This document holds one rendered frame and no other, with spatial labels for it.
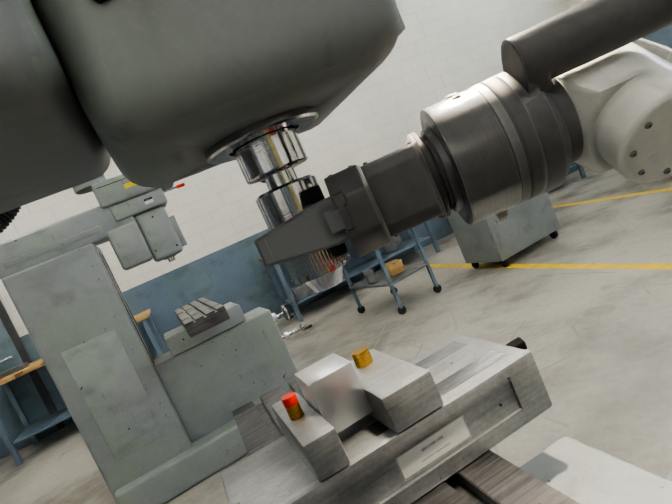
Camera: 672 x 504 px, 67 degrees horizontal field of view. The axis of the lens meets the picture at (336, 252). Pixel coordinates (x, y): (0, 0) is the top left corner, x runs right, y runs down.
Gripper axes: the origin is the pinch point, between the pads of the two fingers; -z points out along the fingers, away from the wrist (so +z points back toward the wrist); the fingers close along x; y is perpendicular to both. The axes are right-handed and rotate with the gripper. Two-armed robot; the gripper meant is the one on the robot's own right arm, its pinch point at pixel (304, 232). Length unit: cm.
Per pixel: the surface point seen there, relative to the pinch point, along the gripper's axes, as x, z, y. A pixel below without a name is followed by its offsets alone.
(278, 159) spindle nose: 2.3, 0.8, -5.3
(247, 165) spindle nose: 1.8, -1.4, -5.8
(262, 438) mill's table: -39, -26, 29
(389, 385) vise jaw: -12.8, -0.6, 18.3
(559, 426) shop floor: -166, 39, 124
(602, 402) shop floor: -172, 60, 124
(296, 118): 2.9, 3.1, -7.1
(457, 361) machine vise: -22.0, 7.0, 22.4
